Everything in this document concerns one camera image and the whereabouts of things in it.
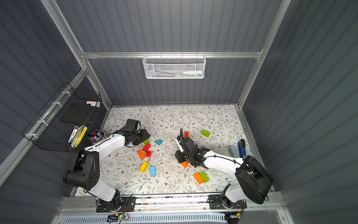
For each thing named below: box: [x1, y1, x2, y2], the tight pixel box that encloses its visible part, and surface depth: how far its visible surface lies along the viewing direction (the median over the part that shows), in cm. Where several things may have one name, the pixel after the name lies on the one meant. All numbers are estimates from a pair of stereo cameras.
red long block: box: [142, 142, 152, 152], surface depth 96 cm
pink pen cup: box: [86, 129, 106, 145], surface depth 88 cm
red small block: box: [145, 150, 152, 158], surface depth 93 cm
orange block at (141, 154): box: [137, 149, 146, 161], surface depth 92 cm
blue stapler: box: [237, 139, 247, 159], surface depth 93 cm
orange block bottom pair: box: [193, 172, 204, 185], surface depth 82 cm
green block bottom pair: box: [199, 170, 210, 184], surface depth 82 cm
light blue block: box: [149, 165, 157, 177], surface depth 85 cm
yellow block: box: [139, 161, 149, 173], surface depth 86 cm
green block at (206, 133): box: [200, 129, 211, 138], surface depth 104 cm
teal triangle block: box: [154, 140, 164, 146], surface depth 101 cm
